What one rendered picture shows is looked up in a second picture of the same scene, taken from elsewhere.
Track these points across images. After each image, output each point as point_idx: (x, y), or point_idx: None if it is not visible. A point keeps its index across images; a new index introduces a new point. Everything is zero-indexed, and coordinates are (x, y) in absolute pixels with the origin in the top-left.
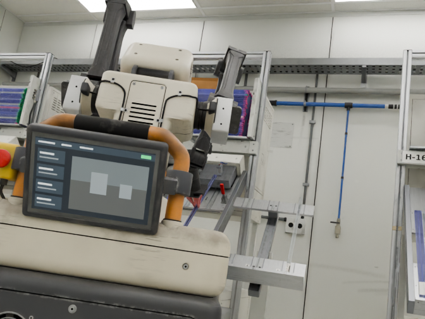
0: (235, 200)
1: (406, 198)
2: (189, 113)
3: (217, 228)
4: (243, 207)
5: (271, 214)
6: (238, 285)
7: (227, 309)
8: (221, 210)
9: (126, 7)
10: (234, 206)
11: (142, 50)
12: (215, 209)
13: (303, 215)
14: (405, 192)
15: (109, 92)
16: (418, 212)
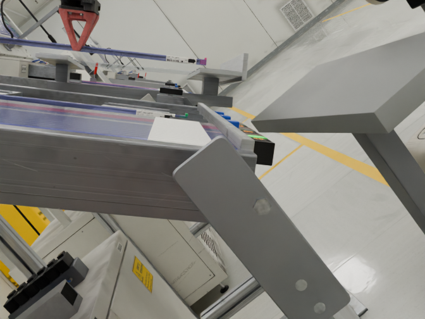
0: (50, 54)
1: (23, 77)
2: None
3: (93, 94)
4: (70, 59)
5: (67, 76)
6: (45, 265)
7: (267, 107)
8: (20, 93)
9: None
10: (68, 57)
11: None
12: (14, 92)
13: (83, 68)
14: (9, 76)
15: None
16: (53, 80)
